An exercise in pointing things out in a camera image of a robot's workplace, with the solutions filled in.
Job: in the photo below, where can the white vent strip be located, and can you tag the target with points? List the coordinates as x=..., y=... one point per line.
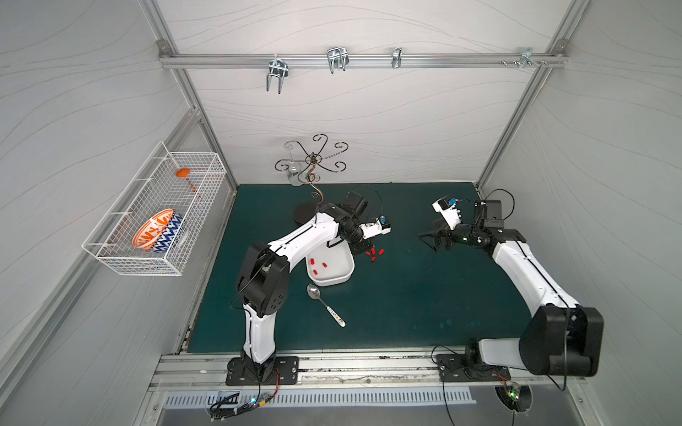
x=326, y=398

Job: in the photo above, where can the orange blue patterned bowl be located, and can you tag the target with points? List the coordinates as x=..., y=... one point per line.
x=159, y=232

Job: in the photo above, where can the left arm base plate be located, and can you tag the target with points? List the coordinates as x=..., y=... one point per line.
x=261, y=371

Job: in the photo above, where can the white storage box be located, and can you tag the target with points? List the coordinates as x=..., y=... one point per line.
x=337, y=255

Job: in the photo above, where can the aluminium front rail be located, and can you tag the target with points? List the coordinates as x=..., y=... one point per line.
x=322, y=369

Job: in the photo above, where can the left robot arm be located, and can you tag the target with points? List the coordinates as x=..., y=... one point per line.
x=263, y=282

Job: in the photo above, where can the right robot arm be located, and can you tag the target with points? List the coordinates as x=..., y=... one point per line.
x=563, y=337

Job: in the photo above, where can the aluminium top rail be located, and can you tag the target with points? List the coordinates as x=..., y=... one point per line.
x=357, y=61

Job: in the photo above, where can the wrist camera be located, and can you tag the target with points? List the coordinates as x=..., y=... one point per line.
x=448, y=208
x=380, y=226

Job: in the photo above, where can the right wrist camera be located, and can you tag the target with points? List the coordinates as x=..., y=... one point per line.
x=448, y=208

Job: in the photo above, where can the orange small spoon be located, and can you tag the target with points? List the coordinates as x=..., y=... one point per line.
x=184, y=173

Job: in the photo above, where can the spoon with white handle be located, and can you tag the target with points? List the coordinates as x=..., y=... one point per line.
x=315, y=294

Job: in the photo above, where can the white wire basket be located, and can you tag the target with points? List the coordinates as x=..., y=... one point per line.
x=156, y=187

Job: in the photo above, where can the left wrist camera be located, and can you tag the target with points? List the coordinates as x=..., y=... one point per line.
x=380, y=226

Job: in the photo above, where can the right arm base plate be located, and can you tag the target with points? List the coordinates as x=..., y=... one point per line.
x=455, y=368

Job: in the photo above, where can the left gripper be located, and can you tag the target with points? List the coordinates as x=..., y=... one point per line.
x=365, y=240

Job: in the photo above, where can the black metal cup stand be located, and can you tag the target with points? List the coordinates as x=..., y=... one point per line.
x=312, y=162

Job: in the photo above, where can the glass cup on stand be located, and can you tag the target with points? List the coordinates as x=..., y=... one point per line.
x=292, y=172

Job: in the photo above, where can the round black fan board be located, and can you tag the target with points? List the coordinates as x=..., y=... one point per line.
x=517, y=398

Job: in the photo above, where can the aluminium rail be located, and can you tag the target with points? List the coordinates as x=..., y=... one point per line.
x=357, y=61
x=322, y=369

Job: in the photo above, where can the metal double hook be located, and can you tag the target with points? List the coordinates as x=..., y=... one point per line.
x=278, y=70

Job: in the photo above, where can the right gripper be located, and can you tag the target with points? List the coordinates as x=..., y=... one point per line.
x=448, y=237

